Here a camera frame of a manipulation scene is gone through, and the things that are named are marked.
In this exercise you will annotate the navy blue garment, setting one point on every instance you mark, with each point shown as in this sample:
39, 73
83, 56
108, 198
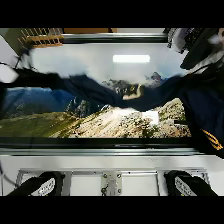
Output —
100, 92

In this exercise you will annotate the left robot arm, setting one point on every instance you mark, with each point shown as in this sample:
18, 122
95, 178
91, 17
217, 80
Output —
31, 185

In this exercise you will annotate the heap of clothes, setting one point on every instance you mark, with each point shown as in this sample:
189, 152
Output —
176, 36

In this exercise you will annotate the brown clothes hangers stack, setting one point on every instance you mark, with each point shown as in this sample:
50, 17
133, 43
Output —
43, 40

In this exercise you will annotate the navy garment with yellow stripes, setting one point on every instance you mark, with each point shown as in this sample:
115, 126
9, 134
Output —
206, 115

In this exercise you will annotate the black garment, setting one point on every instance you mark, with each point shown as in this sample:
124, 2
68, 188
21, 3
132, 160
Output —
200, 50

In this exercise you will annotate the silver frame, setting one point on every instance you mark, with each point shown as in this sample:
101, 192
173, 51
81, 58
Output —
112, 184

